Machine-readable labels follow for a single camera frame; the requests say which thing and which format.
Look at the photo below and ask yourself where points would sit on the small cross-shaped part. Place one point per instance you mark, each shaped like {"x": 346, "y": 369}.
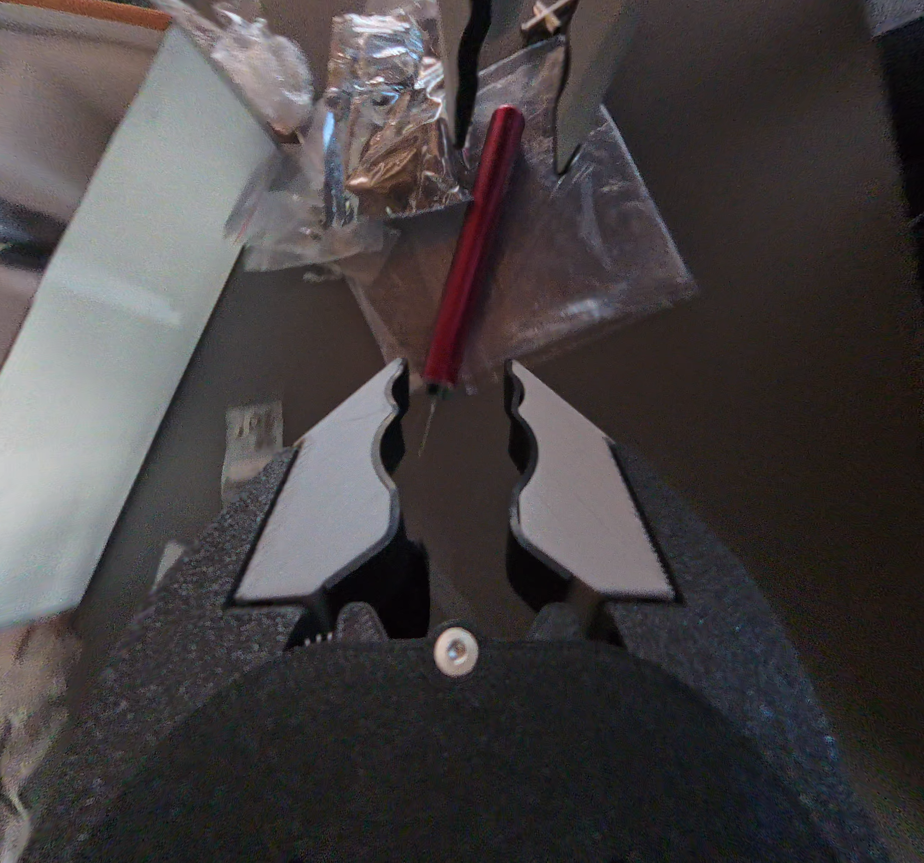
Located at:
{"x": 545, "y": 17}

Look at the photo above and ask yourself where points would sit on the silver foil parts bag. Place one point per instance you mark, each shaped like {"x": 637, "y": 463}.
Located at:
{"x": 390, "y": 126}

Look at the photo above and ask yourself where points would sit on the small clear screw bag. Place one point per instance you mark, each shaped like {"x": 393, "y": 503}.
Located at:
{"x": 252, "y": 444}

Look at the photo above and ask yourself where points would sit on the large clear plastic bag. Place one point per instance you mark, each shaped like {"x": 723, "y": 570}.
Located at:
{"x": 599, "y": 264}

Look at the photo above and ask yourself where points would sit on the white box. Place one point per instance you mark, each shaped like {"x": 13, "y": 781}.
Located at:
{"x": 123, "y": 314}

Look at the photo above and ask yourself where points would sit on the clear zip bag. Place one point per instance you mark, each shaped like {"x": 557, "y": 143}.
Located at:
{"x": 310, "y": 227}

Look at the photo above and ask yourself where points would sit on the dark grey box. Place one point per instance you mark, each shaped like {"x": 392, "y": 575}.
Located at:
{"x": 899, "y": 83}

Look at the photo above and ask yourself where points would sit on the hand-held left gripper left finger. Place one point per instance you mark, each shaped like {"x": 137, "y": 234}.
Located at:
{"x": 317, "y": 509}

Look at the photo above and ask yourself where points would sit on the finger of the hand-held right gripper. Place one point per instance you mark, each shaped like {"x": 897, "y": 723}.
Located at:
{"x": 451, "y": 11}
{"x": 606, "y": 25}

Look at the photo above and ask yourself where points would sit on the wooden edged board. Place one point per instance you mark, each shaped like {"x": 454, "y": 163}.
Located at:
{"x": 79, "y": 5}

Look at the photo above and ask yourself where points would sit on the red screwdriver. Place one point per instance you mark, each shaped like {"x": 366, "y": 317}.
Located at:
{"x": 473, "y": 249}

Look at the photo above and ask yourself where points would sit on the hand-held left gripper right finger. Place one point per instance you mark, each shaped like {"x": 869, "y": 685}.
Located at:
{"x": 585, "y": 509}

